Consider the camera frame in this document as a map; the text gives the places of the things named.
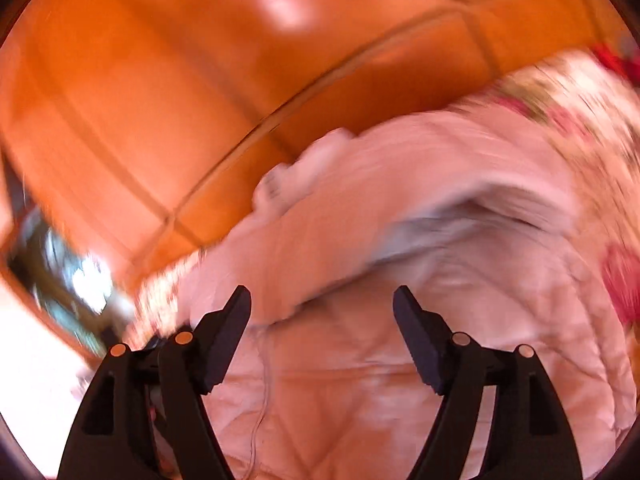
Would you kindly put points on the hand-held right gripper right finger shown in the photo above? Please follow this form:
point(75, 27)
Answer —
point(425, 350)

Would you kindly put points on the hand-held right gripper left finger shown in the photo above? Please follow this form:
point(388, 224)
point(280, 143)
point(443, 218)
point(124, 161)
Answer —
point(225, 340)

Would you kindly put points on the wooden framed glass door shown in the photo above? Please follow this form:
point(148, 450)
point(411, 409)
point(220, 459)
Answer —
point(65, 270)

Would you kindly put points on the wooden wardrobe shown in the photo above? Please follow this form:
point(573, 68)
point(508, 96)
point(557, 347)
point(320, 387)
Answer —
point(150, 85)

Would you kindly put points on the floral quilted blanket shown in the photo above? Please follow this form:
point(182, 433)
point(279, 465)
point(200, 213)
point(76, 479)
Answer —
point(565, 90)

